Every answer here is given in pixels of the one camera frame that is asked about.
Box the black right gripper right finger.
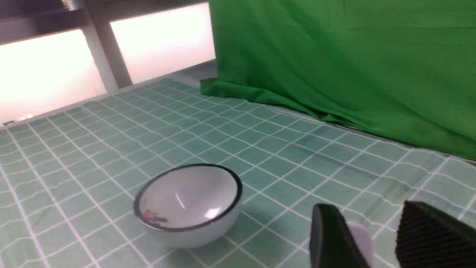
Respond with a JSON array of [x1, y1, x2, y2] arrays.
[[395, 201, 476, 268]]

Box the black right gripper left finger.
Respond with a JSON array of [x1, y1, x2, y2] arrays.
[[309, 203, 370, 268]]

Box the plain white ceramic spoon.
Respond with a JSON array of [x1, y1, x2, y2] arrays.
[[346, 221, 374, 268]]

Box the black-rimmed white bowl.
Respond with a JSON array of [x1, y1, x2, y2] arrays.
[[133, 163, 243, 248]]

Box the green backdrop cloth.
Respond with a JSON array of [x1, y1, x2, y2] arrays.
[[200, 0, 476, 160]]

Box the green checkered tablecloth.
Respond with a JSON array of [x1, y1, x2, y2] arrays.
[[0, 79, 476, 268]]

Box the dark window frame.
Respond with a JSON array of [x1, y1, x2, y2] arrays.
[[0, 0, 202, 92]]

